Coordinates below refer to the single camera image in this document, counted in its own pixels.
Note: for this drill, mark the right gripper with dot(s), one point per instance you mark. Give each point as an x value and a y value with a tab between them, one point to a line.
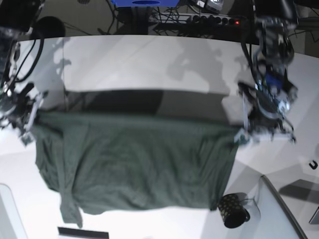
19	110

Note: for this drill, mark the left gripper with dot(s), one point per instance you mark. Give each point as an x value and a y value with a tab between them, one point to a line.
265	113

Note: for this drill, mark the dark green t-shirt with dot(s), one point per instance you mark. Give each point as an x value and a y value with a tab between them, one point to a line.
105	162

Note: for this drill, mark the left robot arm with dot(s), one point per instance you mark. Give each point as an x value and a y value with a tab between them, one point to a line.
269	51

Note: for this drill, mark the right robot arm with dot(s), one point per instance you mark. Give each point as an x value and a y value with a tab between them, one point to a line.
17	18

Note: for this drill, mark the small black hook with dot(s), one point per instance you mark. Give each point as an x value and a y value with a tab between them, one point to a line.
313	165

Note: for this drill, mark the black mug with gold dots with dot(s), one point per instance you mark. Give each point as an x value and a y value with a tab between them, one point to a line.
232	211

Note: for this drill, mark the grey metal side table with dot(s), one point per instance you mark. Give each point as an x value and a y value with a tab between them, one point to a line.
288	212

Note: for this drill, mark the white rounded panel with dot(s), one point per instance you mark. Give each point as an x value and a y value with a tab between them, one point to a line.
11	226

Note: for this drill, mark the black power strip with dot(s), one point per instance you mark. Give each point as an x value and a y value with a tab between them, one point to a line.
191	18

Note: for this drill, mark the blue box with oval hole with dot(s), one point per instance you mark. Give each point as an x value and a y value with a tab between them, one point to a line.
145	3

